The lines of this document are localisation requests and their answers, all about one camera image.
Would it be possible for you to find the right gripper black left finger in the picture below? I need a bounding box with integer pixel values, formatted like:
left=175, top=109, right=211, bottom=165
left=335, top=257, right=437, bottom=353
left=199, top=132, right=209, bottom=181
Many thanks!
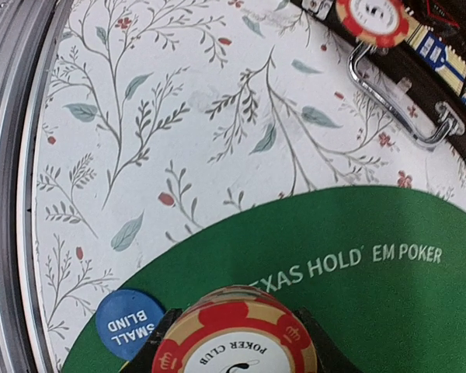
left=127, top=309, right=183, bottom=373

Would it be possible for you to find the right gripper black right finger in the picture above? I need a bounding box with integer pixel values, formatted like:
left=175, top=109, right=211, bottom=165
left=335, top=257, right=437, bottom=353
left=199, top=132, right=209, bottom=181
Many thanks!
left=294, top=308, right=357, bottom=373

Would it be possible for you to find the blue small blind button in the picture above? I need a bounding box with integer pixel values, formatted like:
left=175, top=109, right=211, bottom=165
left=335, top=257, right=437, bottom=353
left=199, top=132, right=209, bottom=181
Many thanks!
left=95, top=289, right=165, bottom=361

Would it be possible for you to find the red poker chip stack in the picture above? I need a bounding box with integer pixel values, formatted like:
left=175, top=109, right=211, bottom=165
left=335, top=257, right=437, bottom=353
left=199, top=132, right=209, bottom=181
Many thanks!
left=151, top=286, right=318, bottom=372

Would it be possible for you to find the black poker chip case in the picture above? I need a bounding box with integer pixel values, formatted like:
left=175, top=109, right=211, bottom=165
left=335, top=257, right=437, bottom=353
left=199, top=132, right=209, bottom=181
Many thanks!
left=295, top=1, right=466, bottom=164

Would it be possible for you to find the Texas Hold'em card box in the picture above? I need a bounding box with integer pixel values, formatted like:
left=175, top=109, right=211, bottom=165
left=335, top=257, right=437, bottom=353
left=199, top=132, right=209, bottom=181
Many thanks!
left=406, top=25, right=466, bottom=96

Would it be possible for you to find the round green poker mat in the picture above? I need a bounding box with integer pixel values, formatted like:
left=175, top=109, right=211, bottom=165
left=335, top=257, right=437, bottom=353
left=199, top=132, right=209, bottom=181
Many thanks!
left=63, top=185, right=466, bottom=372

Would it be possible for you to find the floral white table cloth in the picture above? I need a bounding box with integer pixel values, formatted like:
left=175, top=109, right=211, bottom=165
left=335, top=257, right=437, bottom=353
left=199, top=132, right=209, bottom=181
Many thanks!
left=34, top=1, right=466, bottom=372

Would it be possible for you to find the aluminium front rail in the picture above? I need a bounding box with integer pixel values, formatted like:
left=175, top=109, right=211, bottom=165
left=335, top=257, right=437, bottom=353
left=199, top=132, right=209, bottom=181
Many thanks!
left=0, top=1, right=71, bottom=372

